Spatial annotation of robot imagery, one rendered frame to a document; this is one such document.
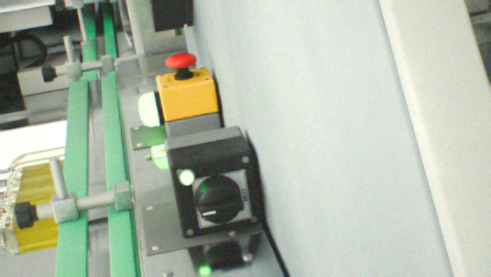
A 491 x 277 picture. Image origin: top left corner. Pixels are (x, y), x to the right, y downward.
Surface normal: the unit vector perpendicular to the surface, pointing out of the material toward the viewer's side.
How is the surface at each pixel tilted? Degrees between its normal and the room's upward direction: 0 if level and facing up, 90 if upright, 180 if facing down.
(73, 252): 90
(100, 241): 90
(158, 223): 90
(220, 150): 90
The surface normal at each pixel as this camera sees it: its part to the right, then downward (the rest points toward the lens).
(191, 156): -0.14, -0.92
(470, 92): 0.06, -0.27
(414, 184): -0.98, 0.18
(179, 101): 0.17, 0.33
